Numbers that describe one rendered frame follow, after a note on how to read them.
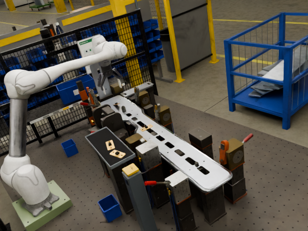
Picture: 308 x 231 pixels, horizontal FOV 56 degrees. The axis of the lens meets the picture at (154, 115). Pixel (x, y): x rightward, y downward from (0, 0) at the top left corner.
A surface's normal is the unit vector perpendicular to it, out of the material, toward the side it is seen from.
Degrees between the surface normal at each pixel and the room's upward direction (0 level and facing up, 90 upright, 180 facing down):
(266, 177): 0
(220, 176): 0
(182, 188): 90
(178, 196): 90
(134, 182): 90
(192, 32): 90
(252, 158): 0
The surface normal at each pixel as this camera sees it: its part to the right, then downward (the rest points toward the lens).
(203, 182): -0.19, -0.85
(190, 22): 0.63, 0.27
